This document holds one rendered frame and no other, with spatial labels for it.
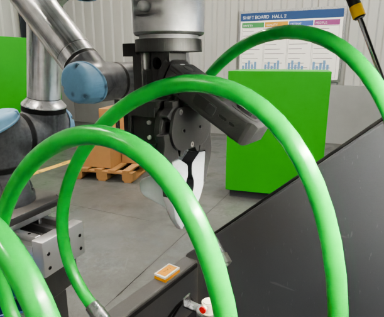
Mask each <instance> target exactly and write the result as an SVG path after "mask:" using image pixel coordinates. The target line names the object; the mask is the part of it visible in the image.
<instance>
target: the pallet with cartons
mask: <svg viewBox="0 0 384 317"><path fill-rule="evenodd" d="M112 106H113V105H111V106H107V107H104V108H99V117H101V116H102V115H103V114H104V113H105V112H106V111H107V110H108V109H109V108H111V107H112ZM119 121H120V129H122V130H124V117H122V118H121V119H120V120H119ZM83 166H84V167H82V168H81V170H80V173H79V175H78V178H77V179H82V178H84V177H85V176H87V175H89V174H91V173H93V172H96V177H97V179H98V180H99V181H107V180H108V179H110V178H111V177H113V176H114V175H116V174H122V181H124V182H125V183H132V182H134V181H135V180H136V179H137V178H139V177H140V176H141V175H142V174H144V173H145V172H146V171H145V170H144V169H143V168H142V167H140V166H139V165H138V164H137V163H136V162H134V161H133V160H131V159H130V158H128V157H127V156H125V155H123V154H121V153H119V152H117V151H115V150H113V149H110V148H106V147H102V146H95V147H94V148H93V150H92V151H91V153H90V154H89V156H88V158H87V159H86V161H85V162H84V164H83ZM128 166H129V167H128ZM138 166H139V168H140V169H139V170H137V171H133V170H134V169H135V168H137V167H138ZM126 167H127V168H126ZM106 168H110V169H106ZM123 169H124V170H123Z"/></svg>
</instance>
